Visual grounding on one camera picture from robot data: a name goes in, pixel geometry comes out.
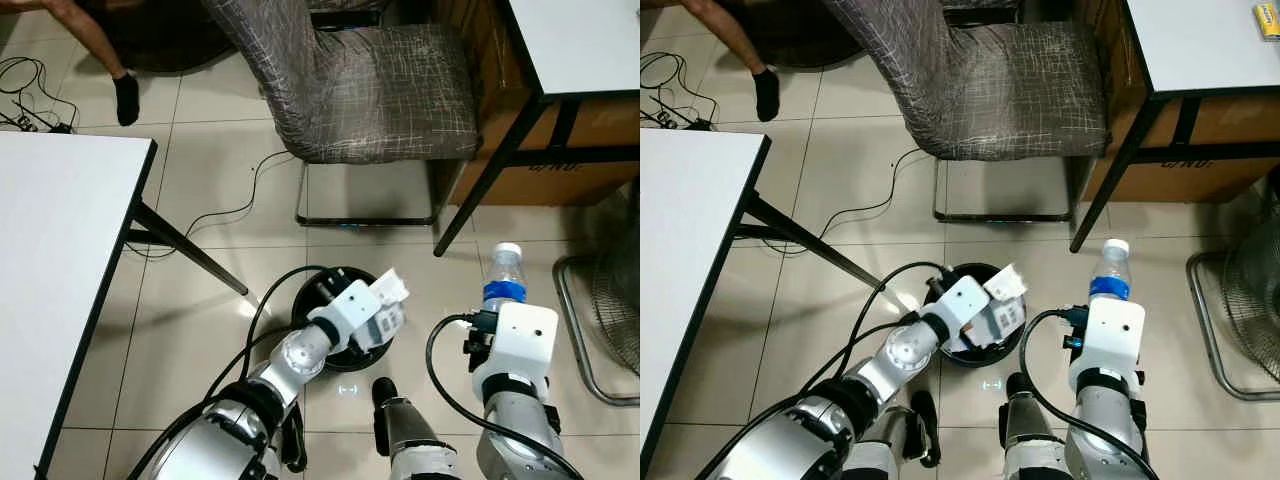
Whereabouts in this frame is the white barcode paper packet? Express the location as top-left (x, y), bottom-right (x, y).
top-left (983, 263), bottom-right (1029, 301)
top-left (372, 268), bottom-right (411, 306)

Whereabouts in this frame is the clear water bottle blue label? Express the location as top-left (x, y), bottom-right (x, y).
top-left (1090, 239), bottom-right (1133, 301)
top-left (483, 242), bottom-right (528, 313)

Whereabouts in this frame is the black round rubbish bin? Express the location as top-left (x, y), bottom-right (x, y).
top-left (290, 265), bottom-right (398, 371)
top-left (925, 262), bottom-right (1029, 369)

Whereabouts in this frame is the robot right leg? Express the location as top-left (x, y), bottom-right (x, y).
top-left (1000, 372), bottom-right (1071, 480)
top-left (372, 378), bottom-right (461, 480)

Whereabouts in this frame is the robot leg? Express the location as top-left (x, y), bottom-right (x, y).
top-left (850, 390), bottom-right (941, 480)
top-left (270, 405), bottom-right (309, 476)
top-left (372, 378), bottom-right (461, 480)
top-left (1000, 372), bottom-right (1071, 480)

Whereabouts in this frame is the metal floor fan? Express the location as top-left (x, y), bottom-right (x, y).
top-left (1185, 215), bottom-right (1280, 401)
top-left (553, 225), bottom-right (641, 406)

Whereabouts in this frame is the robot left leg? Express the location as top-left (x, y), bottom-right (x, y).
top-left (270, 405), bottom-right (309, 476)
top-left (850, 390), bottom-right (941, 480)

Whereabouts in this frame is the black metal table leg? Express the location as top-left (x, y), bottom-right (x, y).
top-left (125, 200), bottom-right (249, 297)
top-left (735, 195), bottom-right (886, 291)

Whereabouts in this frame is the grey patterned cover chair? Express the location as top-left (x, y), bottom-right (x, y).
top-left (200, 0), bottom-right (483, 229)
top-left (820, 0), bottom-right (1111, 223)

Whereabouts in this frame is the wooden desk with white top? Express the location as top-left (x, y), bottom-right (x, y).
top-left (1070, 0), bottom-right (1280, 253)
top-left (435, 0), bottom-right (641, 258)

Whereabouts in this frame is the person's leg with black sock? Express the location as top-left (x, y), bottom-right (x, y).
top-left (0, 0), bottom-right (141, 128)
top-left (640, 0), bottom-right (783, 123)

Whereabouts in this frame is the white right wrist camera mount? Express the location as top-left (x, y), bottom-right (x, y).
top-left (470, 302), bottom-right (559, 401)
top-left (1068, 297), bottom-right (1147, 396)

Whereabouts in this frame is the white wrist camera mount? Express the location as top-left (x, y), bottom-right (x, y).
top-left (310, 280), bottom-right (386, 351)
top-left (470, 302), bottom-right (559, 401)
top-left (935, 275), bottom-right (993, 346)
top-left (1068, 297), bottom-right (1147, 396)

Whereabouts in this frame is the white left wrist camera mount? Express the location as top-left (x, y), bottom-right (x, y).
top-left (310, 280), bottom-right (386, 351)
top-left (935, 275), bottom-right (993, 346)

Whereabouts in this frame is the thin black floor cable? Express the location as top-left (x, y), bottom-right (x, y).
top-left (765, 148), bottom-right (936, 256)
top-left (125, 150), bottom-right (301, 263)

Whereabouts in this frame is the black floor cable bundle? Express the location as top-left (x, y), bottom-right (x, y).
top-left (640, 50), bottom-right (717, 132)
top-left (0, 55), bottom-right (79, 137)

